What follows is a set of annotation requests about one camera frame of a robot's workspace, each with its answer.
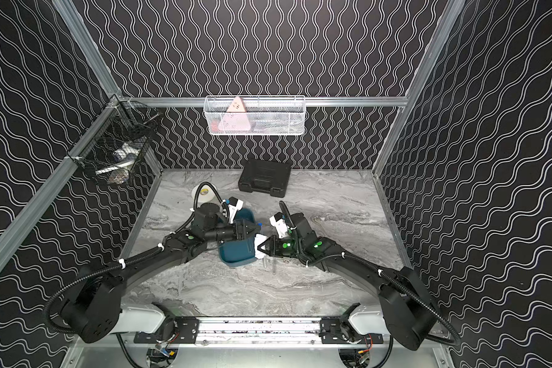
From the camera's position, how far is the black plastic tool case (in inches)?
43.0

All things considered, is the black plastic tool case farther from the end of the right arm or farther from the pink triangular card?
the end of the right arm

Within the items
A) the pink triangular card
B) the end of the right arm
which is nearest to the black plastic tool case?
the pink triangular card
